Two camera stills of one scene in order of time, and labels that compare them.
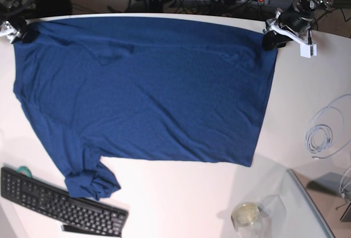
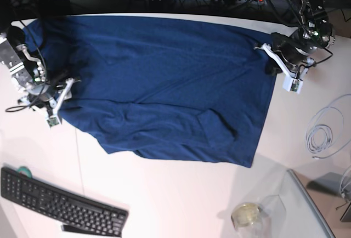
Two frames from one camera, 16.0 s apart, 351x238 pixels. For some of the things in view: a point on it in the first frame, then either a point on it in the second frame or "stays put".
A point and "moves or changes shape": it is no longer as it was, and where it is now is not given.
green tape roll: x=24 y=169 stays put
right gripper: x=295 y=20 → x=292 y=53
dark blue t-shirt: x=143 y=88 moves or changes shape
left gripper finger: x=28 y=32 → x=44 y=92
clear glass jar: x=245 y=215 stays put
